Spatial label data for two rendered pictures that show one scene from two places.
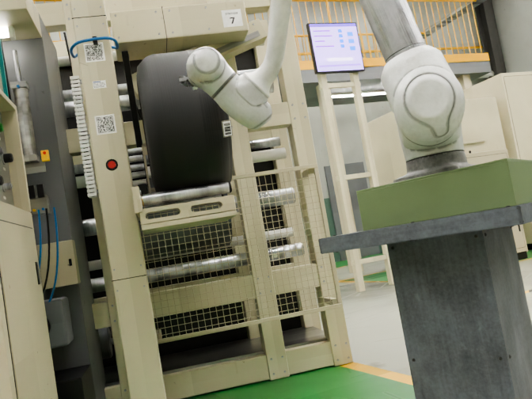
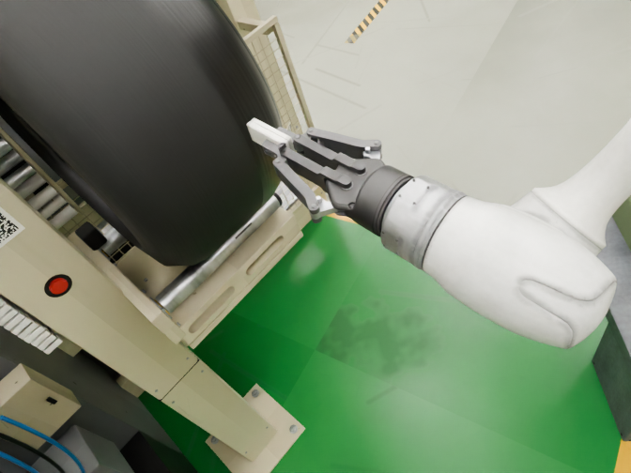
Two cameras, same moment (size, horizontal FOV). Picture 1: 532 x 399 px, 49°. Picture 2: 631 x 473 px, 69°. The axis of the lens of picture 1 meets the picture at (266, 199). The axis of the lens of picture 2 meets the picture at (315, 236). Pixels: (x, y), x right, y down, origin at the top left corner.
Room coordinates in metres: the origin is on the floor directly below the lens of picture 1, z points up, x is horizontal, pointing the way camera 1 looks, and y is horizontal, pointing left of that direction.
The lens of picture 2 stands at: (1.51, 0.33, 1.59)
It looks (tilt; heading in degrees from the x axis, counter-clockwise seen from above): 48 degrees down; 342
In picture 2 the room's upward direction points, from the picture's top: 24 degrees counter-clockwise
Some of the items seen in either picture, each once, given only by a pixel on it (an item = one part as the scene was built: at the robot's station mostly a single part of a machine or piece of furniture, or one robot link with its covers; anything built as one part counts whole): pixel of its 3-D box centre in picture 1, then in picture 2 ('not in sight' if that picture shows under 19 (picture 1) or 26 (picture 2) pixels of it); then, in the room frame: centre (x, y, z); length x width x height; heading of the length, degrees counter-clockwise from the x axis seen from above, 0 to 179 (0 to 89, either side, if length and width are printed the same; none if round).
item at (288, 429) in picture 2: not in sight; (253, 434); (2.30, 0.58, 0.01); 0.27 x 0.27 x 0.02; 11
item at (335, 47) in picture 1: (336, 47); not in sight; (6.18, -1.02, 2.60); 0.60 x 0.05 x 0.55; 113
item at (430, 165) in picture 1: (440, 167); not in sight; (1.57, -0.48, 0.78); 0.22 x 0.18 x 0.06; 137
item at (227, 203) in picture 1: (188, 210); (231, 268); (2.23, 0.30, 0.84); 0.36 x 0.09 x 0.06; 101
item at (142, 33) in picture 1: (179, 31); not in sight; (2.69, 0.27, 1.71); 0.61 x 0.25 x 0.15; 101
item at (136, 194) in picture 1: (138, 204); (123, 281); (2.33, 0.50, 0.90); 0.40 x 0.03 x 0.10; 11
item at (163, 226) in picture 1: (187, 222); (203, 252); (2.37, 0.33, 0.80); 0.37 x 0.36 x 0.02; 11
